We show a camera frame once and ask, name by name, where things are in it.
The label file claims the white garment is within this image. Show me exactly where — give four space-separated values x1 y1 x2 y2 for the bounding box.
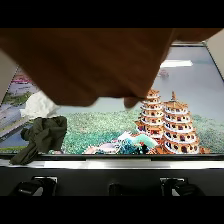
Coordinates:
20 89 62 120

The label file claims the dark green garment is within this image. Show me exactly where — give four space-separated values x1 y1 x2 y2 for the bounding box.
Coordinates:
9 115 69 166

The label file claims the brown T-shirt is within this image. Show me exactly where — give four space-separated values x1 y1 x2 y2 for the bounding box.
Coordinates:
0 27 224 110

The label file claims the silver frame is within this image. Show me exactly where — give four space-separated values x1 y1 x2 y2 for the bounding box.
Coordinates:
0 157 224 197

